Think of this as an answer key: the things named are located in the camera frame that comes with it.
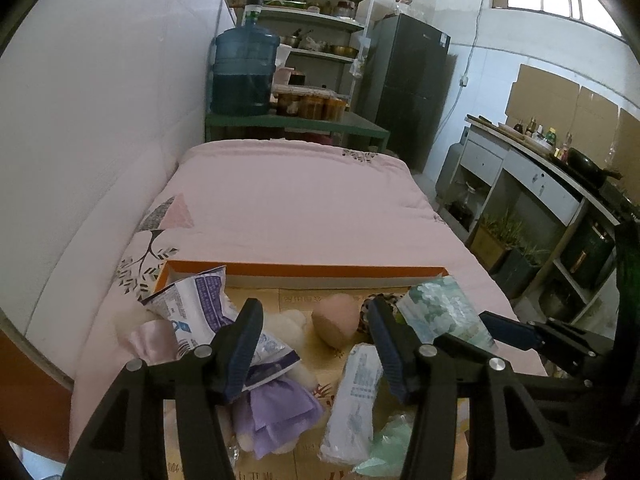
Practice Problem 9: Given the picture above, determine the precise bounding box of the grey shelf rack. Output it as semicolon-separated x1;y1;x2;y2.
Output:
245;0;375;111

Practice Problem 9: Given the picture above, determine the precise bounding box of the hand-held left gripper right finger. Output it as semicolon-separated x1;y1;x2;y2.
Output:
367;296;573;480

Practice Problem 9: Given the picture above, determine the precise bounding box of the beige round soft ball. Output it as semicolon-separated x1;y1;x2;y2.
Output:
311;294;362;350

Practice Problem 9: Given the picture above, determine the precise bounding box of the dark metal pot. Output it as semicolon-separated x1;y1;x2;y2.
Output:
537;280;583;321

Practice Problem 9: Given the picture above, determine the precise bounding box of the grey gas cylinder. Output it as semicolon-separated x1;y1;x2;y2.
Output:
435;140;466;201

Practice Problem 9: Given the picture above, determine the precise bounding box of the blue water jug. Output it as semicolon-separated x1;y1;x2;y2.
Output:
212;25;281;117

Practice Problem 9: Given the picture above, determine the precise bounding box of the clear plastic tissue pack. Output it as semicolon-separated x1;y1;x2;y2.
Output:
318;342;385;465

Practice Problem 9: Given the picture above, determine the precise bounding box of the dark green cooking pot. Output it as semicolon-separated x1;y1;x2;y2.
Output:
560;222;616;288

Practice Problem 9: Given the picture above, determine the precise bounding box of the black wok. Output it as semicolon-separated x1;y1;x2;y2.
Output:
567;147;623;186

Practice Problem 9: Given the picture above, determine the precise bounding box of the dark kettle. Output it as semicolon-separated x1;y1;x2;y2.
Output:
445;187;476;226

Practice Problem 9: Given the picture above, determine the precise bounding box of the cardboard wall panel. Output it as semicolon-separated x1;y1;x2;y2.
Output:
570;86;621;153
612;107;640;171
505;64;583;128

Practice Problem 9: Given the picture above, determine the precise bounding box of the green low table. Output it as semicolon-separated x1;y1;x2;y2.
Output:
205;110;391;153

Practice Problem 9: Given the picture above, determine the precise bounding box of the leopard print cloth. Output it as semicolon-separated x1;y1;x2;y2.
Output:
357;294;401;333

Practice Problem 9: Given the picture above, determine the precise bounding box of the wooden cutting board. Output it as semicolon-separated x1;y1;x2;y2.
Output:
467;115;541;146

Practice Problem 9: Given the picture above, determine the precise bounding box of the grey kitchen counter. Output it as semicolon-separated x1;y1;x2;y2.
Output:
437;115;640;331

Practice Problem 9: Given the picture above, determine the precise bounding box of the shallow cardboard box orange rim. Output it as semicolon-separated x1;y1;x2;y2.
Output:
150;260;451;480

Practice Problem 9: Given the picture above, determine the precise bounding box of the white plush toy purple dress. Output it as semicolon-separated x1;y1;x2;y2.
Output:
227;307;331;461

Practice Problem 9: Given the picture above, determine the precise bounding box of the brown wooden door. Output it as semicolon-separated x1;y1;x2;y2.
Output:
0;310;76;461

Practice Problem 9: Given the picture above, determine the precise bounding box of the yellow planter with grass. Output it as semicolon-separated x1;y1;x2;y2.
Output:
470;215;521;273

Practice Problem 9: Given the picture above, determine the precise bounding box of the pink fabric pouch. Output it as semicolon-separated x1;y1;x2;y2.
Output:
115;305;181;361

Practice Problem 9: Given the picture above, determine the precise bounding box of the dark fridge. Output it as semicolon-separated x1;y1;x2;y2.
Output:
357;12;451;173

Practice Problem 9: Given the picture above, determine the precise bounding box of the pale green plastic bag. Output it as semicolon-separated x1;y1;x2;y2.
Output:
352;410;418;478

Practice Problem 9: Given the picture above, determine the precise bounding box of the green patterned tissue pack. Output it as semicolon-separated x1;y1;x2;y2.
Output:
397;276;498;353

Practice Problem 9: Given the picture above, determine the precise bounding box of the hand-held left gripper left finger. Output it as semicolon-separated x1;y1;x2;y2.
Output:
62;297;264;480

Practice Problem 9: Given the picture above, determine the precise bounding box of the dark planter with grass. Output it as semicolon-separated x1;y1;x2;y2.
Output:
495;242;548;301

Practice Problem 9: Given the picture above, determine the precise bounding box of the row of condiment bottles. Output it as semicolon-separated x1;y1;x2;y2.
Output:
512;117;576;161

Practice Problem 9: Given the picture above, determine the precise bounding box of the row of orange jars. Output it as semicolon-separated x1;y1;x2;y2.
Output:
272;87;348;122

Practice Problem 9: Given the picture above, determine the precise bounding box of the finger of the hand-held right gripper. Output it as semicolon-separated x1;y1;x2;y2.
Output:
478;311;618;368
507;365;596;398

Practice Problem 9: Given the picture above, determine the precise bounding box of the black stove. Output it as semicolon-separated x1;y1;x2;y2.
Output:
597;180;640;221

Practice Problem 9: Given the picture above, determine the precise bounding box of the pink printed bed sheet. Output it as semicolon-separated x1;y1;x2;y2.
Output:
70;139;548;461

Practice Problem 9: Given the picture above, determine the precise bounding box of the purple white packet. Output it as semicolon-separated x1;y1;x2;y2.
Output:
140;266;301;392

